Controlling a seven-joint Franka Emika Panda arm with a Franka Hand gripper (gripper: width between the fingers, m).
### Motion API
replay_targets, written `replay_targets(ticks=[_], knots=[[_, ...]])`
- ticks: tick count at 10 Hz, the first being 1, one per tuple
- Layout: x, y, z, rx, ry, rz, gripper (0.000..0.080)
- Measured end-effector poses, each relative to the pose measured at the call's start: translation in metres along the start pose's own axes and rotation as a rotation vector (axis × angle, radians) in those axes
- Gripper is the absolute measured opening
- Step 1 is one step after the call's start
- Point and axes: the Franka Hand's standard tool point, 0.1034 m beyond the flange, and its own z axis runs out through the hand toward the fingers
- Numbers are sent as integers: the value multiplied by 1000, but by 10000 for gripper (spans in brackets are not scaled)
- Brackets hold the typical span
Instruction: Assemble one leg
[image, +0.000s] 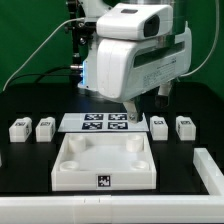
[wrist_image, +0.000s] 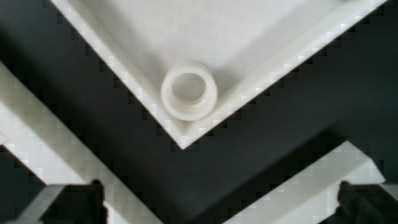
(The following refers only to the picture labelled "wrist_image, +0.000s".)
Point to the white square tabletop panel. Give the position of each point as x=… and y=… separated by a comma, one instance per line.
x=246, y=37

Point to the white L-shaped fence wall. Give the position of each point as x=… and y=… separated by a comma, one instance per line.
x=299, y=203

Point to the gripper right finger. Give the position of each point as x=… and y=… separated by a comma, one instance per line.
x=368, y=204

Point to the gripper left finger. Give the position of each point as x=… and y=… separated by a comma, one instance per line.
x=68, y=204

